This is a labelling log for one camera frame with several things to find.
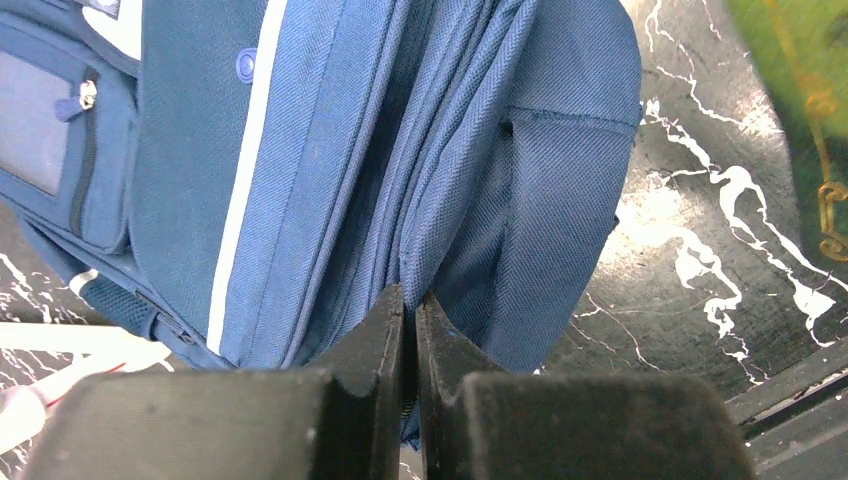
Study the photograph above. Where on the white PVC pipe stand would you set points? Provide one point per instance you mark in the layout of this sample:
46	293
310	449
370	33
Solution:
103	349

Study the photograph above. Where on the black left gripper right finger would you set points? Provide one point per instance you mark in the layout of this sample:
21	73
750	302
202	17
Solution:
479	421

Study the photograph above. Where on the Animal Farm book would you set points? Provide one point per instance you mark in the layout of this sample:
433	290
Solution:
799	50

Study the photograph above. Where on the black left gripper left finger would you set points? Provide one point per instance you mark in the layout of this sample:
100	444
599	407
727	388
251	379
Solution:
337	418

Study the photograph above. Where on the navy blue student backpack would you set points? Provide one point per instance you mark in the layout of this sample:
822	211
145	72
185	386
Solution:
245	189

